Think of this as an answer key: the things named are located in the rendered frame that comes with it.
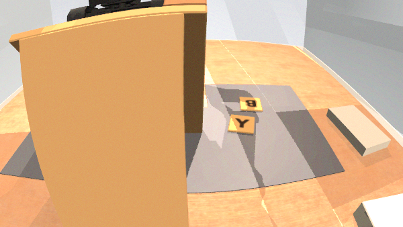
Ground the yellow tile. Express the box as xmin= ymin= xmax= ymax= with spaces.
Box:
xmin=240 ymin=97 xmax=263 ymax=111

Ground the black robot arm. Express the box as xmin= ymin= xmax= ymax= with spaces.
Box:
xmin=89 ymin=0 xmax=121 ymax=8

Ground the orange board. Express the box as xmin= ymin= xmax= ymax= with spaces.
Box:
xmin=9 ymin=0 xmax=208 ymax=227

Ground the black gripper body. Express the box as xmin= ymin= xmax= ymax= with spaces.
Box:
xmin=67 ymin=0 xmax=164 ymax=21

